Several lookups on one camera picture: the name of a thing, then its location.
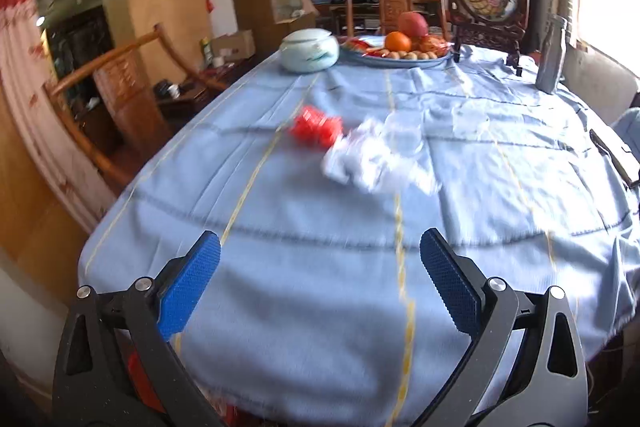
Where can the red netted fruit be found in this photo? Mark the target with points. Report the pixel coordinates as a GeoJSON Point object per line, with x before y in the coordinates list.
{"type": "Point", "coordinates": [435, 44]}

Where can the cardboard box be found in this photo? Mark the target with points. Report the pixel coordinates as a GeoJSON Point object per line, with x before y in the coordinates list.
{"type": "Point", "coordinates": [232, 44]}

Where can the red candy packets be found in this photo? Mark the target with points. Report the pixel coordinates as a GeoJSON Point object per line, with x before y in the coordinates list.
{"type": "Point", "coordinates": [362, 46]}

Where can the light blue tablecloth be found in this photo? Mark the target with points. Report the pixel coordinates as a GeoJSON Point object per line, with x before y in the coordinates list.
{"type": "Point", "coordinates": [325, 217]}

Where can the dark low table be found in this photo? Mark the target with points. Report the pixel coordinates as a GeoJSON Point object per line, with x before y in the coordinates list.
{"type": "Point", "coordinates": [185, 99]}

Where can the blue fruit plate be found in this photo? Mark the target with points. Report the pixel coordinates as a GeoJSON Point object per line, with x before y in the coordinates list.
{"type": "Point", "coordinates": [400, 63]}

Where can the clear plastic cup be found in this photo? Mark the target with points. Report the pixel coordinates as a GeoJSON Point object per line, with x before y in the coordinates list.
{"type": "Point", "coordinates": [402, 137]}

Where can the pile of walnuts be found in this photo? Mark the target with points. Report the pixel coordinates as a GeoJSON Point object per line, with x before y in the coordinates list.
{"type": "Point", "coordinates": [400, 55]}

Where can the steel water bottle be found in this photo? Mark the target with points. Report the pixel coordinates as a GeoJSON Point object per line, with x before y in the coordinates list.
{"type": "Point", "coordinates": [550, 57]}

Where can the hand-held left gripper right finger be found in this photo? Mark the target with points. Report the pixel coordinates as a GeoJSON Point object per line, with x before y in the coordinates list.
{"type": "Point", "coordinates": [450, 282]}

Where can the carved wooden chair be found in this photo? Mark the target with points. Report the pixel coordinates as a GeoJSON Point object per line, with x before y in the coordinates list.
{"type": "Point", "coordinates": [395, 4]}

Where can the red apple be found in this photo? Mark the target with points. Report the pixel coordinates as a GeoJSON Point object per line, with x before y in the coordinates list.
{"type": "Point", "coordinates": [414, 24]}

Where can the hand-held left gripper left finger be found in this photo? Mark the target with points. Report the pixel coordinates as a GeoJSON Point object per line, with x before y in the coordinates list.
{"type": "Point", "coordinates": [190, 287]}

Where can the white red patterned curtain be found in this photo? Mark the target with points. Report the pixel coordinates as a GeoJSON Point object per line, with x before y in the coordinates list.
{"type": "Point", "coordinates": [30, 82]}

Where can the red object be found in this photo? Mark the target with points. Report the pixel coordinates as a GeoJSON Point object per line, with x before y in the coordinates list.
{"type": "Point", "coordinates": [142, 382]}

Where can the white ceramic lidded jar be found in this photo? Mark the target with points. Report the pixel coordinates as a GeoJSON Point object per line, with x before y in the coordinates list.
{"type": "Point", "coordinates": [310, 54]}

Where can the curved wooden armchair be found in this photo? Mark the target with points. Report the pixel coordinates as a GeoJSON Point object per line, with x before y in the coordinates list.
{"type": "Point", "coordinates": [110, 57]}

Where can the clear bag with red top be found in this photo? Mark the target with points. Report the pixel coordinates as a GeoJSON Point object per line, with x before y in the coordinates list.
{"type": "Point", "coordinates": [360, 162]}

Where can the orange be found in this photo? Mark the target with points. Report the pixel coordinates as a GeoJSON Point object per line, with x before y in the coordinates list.
{"type": "Point", "coordinates": [397, 42]}

